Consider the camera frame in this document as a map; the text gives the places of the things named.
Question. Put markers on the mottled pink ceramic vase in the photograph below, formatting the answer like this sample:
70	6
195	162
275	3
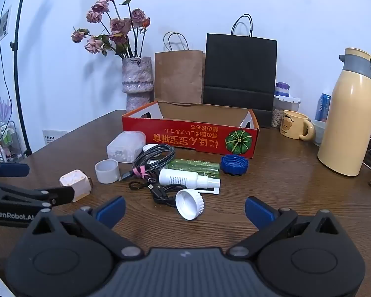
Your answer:
136	77

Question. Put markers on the wall picture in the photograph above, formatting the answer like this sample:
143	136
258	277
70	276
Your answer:
3	24

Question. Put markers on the white plastic cylinder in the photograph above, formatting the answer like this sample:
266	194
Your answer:
106	171

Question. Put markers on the clear jar purple lid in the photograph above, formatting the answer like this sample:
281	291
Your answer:
284	105

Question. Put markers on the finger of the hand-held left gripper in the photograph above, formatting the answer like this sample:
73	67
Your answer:
12	169
58	195

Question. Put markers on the brown paper bag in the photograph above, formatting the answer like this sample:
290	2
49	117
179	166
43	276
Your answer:
179	74

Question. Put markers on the green spray bottle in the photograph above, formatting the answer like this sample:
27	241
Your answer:
188	164

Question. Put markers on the clear plastic swab box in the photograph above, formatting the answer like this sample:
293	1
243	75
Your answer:
125	145

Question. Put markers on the black light stand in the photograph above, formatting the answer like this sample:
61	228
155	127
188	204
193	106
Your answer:
17	68

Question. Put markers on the black paper bag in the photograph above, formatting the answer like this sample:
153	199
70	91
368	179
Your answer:
239	68

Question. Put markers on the yellow bear mug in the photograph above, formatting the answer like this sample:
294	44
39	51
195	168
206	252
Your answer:
292	125

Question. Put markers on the red cardboard box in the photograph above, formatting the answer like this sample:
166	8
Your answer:
185	136

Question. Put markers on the white storage rack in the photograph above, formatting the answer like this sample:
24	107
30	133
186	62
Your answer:
3	142

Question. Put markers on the blue drink can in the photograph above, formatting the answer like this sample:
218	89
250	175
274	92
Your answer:
323	106

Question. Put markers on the white bowl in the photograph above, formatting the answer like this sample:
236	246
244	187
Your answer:
319	133

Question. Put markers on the cream thermos jug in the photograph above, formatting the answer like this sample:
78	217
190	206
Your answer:
349	114

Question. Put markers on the blue scalloped cap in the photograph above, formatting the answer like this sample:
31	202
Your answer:
235	164

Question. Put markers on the ribbed white cap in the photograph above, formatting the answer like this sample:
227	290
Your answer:
188	204

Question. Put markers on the white spray bottle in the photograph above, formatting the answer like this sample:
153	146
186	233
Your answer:
176	178

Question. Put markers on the dried pink flowers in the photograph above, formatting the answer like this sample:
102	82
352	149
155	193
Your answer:
120	26

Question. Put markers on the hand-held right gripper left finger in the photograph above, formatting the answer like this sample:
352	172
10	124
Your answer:
111	211

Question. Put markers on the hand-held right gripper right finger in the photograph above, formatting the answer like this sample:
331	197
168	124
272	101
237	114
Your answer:
260	212

